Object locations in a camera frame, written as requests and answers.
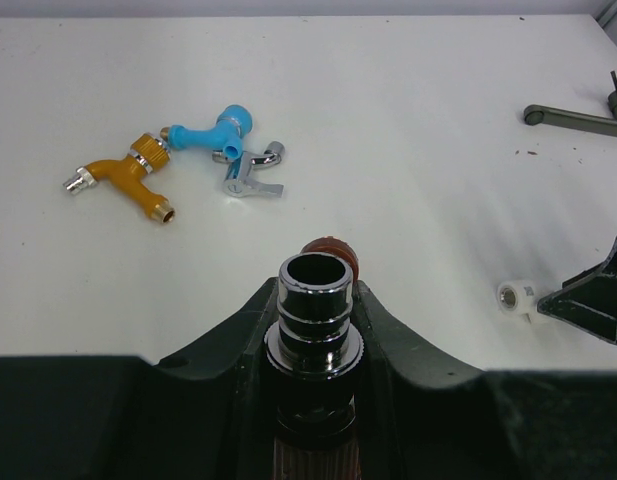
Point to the white elbow pipe fitting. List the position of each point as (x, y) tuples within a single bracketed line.
[(519, 299)]

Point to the grey long-spout faucet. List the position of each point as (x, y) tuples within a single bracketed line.
[(601, 120)]

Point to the blue water faucet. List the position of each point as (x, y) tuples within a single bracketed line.
[(232, 125)]

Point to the chrome water faucet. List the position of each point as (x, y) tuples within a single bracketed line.
[(240, 180)]

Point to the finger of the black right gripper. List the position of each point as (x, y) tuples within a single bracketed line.
[(588, 301)]

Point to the brown water faucet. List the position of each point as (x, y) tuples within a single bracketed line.
[(314, 353)]

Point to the yellow water faucet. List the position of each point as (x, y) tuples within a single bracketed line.
[(148, 154)]

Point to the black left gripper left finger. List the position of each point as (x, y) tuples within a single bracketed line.
[(197, 414)]

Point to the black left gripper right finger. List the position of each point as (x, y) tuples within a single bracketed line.
[(424, 414)]

